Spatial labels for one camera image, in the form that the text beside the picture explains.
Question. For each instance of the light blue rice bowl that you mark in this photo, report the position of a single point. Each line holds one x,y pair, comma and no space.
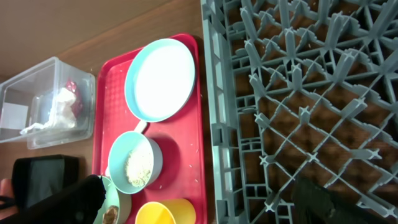
122,146

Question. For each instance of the clear plastic bin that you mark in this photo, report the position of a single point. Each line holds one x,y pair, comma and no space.
28,97

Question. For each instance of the large light blue plate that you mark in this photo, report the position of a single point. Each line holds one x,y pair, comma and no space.
160,80

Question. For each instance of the red serving tray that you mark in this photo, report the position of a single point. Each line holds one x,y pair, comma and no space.
179,137

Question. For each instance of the pile of white rice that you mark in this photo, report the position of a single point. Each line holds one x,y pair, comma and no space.
138,167

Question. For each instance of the grey dishwasher rack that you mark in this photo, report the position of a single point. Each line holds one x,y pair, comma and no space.
301,88

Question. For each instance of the black waste tray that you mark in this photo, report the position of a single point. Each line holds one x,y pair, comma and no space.
37,178

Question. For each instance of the brown food scrap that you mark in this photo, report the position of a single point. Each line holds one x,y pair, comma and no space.
111,215

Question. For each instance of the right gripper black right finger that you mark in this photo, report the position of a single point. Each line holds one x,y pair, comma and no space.
315,204

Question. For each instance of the yellow plastic cup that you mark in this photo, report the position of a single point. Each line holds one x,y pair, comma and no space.
175,211

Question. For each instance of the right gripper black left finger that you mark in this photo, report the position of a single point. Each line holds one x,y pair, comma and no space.
78,203

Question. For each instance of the mint green bowl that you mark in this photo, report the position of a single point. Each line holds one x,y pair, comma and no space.
114,197

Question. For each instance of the white paper napkin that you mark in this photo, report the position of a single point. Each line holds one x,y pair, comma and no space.
61,115

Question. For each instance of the red wrapper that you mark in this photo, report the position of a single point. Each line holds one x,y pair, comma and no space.
77,106

